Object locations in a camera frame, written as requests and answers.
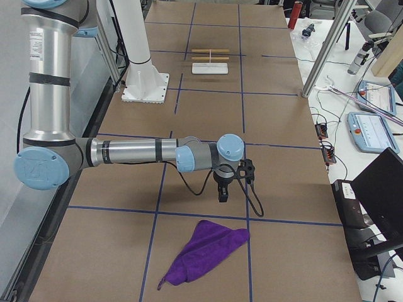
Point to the red cylinder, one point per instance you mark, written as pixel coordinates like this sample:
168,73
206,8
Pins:
296,9

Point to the teach pendant near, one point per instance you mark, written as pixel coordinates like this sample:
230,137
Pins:
371,133

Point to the teach pendant far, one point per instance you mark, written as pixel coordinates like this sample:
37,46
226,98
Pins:
381,96

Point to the wooden rack bar far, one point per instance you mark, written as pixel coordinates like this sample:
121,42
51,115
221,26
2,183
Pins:
210,50

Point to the wooden rack bar near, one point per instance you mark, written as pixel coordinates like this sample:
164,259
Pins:
210,59

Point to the water bottle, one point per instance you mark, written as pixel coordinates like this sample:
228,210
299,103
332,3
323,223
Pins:
360,57

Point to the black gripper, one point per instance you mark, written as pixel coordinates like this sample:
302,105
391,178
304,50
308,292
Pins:
221,182

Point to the wooden rack bar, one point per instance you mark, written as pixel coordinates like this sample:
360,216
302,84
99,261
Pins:
210,50
210,59

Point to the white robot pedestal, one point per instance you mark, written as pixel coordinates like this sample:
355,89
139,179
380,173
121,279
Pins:
144,83

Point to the black monitor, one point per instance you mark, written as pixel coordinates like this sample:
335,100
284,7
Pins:
370,210

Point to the teach pendant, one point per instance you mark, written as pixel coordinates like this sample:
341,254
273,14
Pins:
381,96
371,133

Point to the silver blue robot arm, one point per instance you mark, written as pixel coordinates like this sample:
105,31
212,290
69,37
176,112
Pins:
51,153

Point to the white rack base tray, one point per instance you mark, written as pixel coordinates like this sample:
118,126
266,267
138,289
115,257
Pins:
210,68

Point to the purple towel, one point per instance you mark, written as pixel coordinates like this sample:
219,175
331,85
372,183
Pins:
209,245

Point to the aluminium frame post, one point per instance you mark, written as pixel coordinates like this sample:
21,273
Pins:
335,30

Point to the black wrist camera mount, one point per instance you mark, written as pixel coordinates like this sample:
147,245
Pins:
246,170

